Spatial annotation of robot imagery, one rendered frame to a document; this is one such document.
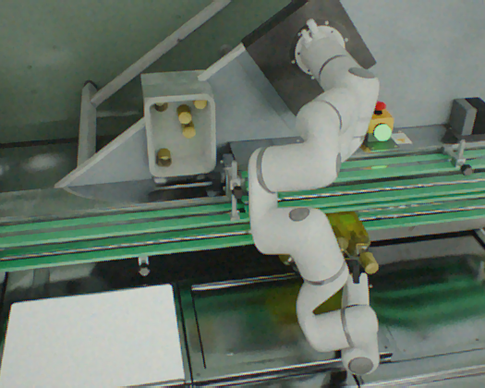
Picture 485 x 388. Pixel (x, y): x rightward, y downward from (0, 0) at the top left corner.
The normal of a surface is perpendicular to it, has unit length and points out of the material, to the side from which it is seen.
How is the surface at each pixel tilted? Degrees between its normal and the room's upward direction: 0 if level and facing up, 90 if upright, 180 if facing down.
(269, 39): 1
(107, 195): 90
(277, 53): 1
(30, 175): 90
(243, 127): 0
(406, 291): 90
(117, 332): 90
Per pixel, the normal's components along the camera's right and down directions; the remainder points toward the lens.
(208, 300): 0.01, -0.84
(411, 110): 0.19, 0.54
